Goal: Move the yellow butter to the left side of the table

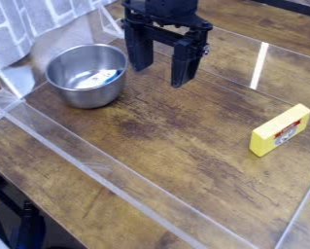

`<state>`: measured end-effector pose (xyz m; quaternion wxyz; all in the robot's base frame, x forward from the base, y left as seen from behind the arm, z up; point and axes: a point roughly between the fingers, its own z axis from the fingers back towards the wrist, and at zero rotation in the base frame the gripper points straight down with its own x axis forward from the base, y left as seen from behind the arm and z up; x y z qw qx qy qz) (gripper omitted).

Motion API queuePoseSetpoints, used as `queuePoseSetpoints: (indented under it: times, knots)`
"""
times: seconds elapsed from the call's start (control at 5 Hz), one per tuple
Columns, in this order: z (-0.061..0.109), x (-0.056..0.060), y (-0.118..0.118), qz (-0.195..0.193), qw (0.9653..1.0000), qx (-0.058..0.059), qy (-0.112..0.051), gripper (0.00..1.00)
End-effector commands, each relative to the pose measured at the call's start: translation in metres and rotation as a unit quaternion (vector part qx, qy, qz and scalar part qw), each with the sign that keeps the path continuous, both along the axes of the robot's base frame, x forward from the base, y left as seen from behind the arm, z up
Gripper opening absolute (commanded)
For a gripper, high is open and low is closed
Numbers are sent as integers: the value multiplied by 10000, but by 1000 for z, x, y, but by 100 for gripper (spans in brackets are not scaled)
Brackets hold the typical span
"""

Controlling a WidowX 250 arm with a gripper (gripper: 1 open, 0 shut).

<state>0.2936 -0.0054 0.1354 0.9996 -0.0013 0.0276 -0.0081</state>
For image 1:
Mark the stainless steel bowl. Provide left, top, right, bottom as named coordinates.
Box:
left=46, top=44, right=128, bottom=109

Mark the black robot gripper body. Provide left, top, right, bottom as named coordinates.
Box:
left=122, top=0, right=213, bottom=47

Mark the yellow butter block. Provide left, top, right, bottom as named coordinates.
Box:
left=249, top=103, right=310, bottom=157

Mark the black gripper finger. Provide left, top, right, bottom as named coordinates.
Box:
left=124, top=21, right=154, bottom=71
left=172, top=42, right=208, bottom=88

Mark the clear acrylic front barrier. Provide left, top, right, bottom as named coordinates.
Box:
left=3, top=103, right=259, bottom=249

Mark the grey brick pattern cloth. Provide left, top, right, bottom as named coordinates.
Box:
left=0, top=0, right=117, bottom=69

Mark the clear acrylic left bracket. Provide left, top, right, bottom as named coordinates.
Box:
left=0, top=89, right=25, bottom=119

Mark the black table leg frame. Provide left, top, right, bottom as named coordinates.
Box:
left=0, top=176, right=46, bottom=249

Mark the clear acrylic triangular bracket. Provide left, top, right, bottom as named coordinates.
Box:
left=100, top=6, right=125, bottom=39

